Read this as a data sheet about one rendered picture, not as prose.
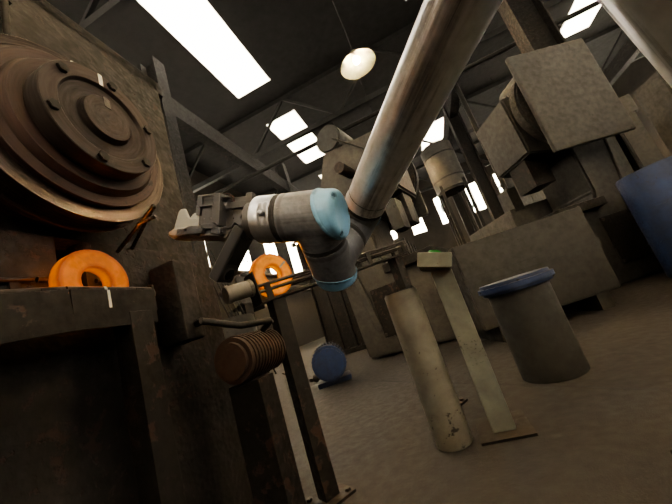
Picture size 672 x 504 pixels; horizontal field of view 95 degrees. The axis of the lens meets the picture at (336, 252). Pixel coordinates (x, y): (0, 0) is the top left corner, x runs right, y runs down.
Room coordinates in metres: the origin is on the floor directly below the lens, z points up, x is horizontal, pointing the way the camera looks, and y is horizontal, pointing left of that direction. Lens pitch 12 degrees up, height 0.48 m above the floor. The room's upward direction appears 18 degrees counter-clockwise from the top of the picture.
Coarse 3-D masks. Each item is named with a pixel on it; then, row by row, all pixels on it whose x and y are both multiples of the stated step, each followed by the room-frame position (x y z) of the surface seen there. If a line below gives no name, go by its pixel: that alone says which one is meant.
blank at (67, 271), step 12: (84, 252) 0.64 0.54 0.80; (96, 252) 0.67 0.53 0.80; (60, 264) 0.60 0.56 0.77; (72, 264) 0.62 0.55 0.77; (84, 264) 0.64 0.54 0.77; (96, 264) 0.66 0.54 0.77; (108, 264) 0.69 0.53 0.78; (60, 276) 0.59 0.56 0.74; (72, 276) 0.61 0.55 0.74; (108, 276) 0.69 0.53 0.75; (120, 276) 0.72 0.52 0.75
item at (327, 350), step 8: (328, 344) 2.96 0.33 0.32; (320, 352) 2.66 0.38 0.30; (328, 352) 2.66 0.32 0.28; (336, 352) 2.67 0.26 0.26; (344, 352) 2.98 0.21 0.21; (312, 360) 2.67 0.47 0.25; (320, 360) 2.66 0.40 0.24; (328, 360) 2.66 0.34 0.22; (336, 360) 2.67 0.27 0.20; (344, 360) 2.69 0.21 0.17; (320, 368) 2.65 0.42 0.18; (328, 368) 2.66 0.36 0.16; (336, 368) 2.67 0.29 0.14; (344, 368) 2.69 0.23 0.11; (320, 376) 2.65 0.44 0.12; (328, 376) 2.66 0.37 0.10; (336, 376) 2.66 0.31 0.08; (344, 376) 2.80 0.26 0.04; (320, 384) 2.78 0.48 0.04; (328, 384) 2.79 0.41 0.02
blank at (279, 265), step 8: (264, 256) 1.03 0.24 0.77; (272, 256) 1.05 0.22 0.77; (256, 264) 1.00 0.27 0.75; (264, 264) 1.02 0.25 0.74; (272, 264) 1.05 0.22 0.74; (280, 264) 1.07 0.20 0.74; (256, 272) 1.00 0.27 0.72; (264, 272) 1.02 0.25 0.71; (280, 272) 1.07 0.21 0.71; (288, 272) 1.09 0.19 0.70; (256, 280) 0.99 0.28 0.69; (264, 280) 1.01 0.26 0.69; (288, 280) 1.08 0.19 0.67; (280, 288) 1.05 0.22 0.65; (288, 288) 1.07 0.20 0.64
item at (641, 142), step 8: (624, 96) 5.07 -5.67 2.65; (624, 104) 5.09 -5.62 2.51; (632, 104) 5.05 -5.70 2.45; (632, 112) 5.08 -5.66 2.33; (632, 120) 5.11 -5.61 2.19; (640, 120) 5.08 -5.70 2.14; (640, 128) 5.09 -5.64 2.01; (624, 136) 5.20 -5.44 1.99; (632, 136) 5.15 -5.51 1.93; (640, 136) 5.11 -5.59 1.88; (648, 136) 5.07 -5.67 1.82; (632, 144) 5.17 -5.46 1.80; (640, 144) 5.13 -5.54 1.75; (648, 144) 5.09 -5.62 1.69; (640, 152) 5.15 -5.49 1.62; (648, 152) 5.11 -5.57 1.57; (656, 152) 5.07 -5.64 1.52; (640, 160) 5.17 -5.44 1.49; (648, 160) 5.13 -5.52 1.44; (656, 160) 5.09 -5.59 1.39
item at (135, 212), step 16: (32, 48) 0.57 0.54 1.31; (48, 48) 0.60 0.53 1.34; (0, 160) 0.50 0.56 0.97; (0, 176) 0.52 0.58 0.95; (16, 176) 0.52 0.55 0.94; (32, 176) 0.54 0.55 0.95; (160, 176) 0.87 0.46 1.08; (16, 192) 0.55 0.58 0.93; (32, 192) 0.54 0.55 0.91; (48, 192) 0.57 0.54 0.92; (160, 192) 0.86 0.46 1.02; (32, 208) 0.59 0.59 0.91; (48, 208) 0.59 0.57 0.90; (64, 208) 0.59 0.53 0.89; (80, 208) 0.63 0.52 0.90; (96, 208) 0.66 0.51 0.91; (128, 208) 0.74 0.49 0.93; (144, 208) 0.79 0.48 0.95; (80, 224) 0.67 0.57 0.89; (96, 224) 0.70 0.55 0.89; (112, 224) 0.74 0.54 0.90
